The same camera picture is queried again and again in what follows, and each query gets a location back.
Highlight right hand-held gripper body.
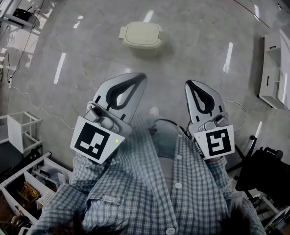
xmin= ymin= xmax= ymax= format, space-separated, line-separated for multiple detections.
xmin=188 ymin=111 xmax=235 ymax=161

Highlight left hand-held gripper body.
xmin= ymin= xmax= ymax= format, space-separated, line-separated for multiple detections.
xmin=70 ymin=101 xmax=133 ymax=165

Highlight cream lidded plastic bin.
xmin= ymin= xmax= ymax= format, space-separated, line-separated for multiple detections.
xmin=119 ymin=21 xmax=164 ymax=58

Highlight person's right forearm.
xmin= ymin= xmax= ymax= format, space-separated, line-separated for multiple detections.
xmin=205 ymin=155 xmax=234 ymax=198

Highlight person's left forearm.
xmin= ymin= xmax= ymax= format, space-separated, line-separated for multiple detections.
xmin=69 ymin=153 xmax=121 ymax=193

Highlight white cabinet frame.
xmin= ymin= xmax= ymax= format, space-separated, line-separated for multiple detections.
xmin=0 ymin=111 xmax=43 ymax=154

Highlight person's grey jeans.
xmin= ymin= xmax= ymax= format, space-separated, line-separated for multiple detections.
xmin=145 ymin=114 xmax=185 ymax=160

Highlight black office chair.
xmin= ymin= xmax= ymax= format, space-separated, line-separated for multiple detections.
xmin=234 ymin=146 xmax=290 ymax=207

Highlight person's grey undershirt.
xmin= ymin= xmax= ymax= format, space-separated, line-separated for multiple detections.
xmin=158 ymin=155 xmax=176 ymax=195

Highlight white drawer cabinet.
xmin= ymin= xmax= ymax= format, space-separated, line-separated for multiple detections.
xmin=258 ymin=28 xmax=290 ymax=114

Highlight white metal storage rack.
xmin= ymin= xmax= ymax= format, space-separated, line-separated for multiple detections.
xmin=0 ymin=152 xmax=73 ymax=235

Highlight white perforated box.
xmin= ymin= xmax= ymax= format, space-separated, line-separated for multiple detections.
xmin=36 ymin=191 xmax=57 ymax=211

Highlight person's plaid shirt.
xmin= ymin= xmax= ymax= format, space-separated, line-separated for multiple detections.
xmin=31 ymin=111 xmax=266 ymax=235

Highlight black bag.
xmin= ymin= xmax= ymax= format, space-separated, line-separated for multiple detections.
xmin=12 ymin=7 xmax=33 ymax=19

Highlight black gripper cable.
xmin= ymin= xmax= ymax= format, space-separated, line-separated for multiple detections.
xmin=148 ymin=118 xmax=193 ymax=141

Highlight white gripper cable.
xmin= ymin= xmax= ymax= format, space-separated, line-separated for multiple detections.
xmin=223 ymin=100 xmax=248 ymax=132

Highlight white floor cable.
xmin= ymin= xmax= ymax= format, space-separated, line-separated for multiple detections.
xmin=8 ymin=82 xmax=75 ymax=130

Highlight yellow cable bundle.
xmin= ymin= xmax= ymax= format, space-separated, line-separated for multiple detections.
xmin=17 ymin=181 xmax=42 ymax=204

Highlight black floor cable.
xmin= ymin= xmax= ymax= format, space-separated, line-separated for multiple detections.
xmin=2 ymin=0 xmax=49 ymax=83

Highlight white table frame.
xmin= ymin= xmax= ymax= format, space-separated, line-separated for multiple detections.
xmin=0 ymin=0 xmax=55 ymax=30

